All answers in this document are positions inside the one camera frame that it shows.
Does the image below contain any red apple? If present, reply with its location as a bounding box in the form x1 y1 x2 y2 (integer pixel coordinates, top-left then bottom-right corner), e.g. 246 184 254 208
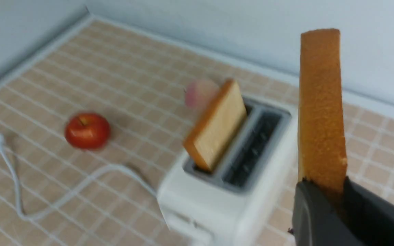
64 112 111 150

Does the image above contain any toast slice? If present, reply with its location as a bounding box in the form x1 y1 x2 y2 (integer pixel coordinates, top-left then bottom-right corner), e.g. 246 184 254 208
183 78 247 173
298 28 347 203

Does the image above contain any white power cable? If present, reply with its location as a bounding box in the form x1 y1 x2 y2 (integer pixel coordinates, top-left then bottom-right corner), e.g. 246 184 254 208
0 130 158 221

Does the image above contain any white two-slot toaster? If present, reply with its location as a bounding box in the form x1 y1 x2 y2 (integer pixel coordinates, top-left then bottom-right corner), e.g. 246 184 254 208
157 95 298 246

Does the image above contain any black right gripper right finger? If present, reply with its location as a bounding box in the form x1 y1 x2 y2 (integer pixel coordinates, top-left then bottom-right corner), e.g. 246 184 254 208
343 177 394 246

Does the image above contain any pink peach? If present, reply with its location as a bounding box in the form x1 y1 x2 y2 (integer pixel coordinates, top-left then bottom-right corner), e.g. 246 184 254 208
184 79 219 110

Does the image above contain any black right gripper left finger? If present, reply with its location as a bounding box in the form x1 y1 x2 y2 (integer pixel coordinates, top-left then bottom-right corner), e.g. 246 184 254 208
290 180 365 246

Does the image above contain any checkered orange tablecloth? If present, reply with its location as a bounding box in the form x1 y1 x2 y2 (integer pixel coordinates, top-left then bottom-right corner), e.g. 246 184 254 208
0 19 394 246

